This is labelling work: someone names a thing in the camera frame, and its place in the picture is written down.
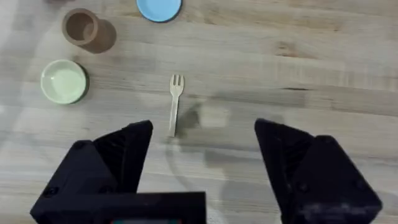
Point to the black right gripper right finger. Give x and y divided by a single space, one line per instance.
314 180

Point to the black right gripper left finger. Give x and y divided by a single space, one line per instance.
105 165

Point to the blue plate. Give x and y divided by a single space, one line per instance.
159 9

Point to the wooden fork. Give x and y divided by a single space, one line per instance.
175 102

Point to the pale green bowl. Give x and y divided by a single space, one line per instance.
63 81

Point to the brown cup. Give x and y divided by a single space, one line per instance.
88 30

